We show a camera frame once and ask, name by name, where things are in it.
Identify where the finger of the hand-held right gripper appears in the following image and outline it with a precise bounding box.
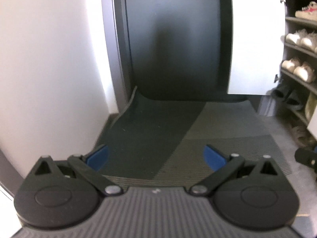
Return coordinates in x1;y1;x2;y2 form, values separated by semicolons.
294;146;317;167

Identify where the grey patterned door mat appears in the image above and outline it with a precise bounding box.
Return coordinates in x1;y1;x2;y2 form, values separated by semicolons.
95;93;293;188

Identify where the beige lace-up sneaker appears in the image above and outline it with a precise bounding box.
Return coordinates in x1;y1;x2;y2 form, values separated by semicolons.
293;63;317;83
282;58;302;74

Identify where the brown sandal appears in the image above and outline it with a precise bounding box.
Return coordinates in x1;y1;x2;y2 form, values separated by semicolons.
288;126;311;147

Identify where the pink and white sneaker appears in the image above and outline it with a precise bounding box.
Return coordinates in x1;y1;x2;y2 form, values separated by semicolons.
295;1;317;21

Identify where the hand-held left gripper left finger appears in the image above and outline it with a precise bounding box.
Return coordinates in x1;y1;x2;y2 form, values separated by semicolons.
32;144;124;196

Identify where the dark entrance door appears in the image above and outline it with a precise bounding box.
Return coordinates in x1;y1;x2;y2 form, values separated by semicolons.
124;0;248;102

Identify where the white lace-up sneaker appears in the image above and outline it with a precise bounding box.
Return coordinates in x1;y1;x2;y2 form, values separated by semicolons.
285;29;302;46
300;32;317;53

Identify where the grey door frame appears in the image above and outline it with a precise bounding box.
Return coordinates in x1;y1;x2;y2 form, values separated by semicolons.
100;0;133;116

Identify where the grey shoe cabinet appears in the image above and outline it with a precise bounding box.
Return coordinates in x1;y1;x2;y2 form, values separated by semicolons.
258;0;317;149

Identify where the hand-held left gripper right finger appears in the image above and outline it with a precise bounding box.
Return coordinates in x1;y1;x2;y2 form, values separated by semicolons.
189;144;286;196

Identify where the black slide sandal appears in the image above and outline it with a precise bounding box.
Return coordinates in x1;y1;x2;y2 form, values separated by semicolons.
271;84;291;99
285;91;305;110

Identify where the white cabinet door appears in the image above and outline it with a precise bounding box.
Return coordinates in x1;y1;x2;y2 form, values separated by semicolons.
227;0;284;96

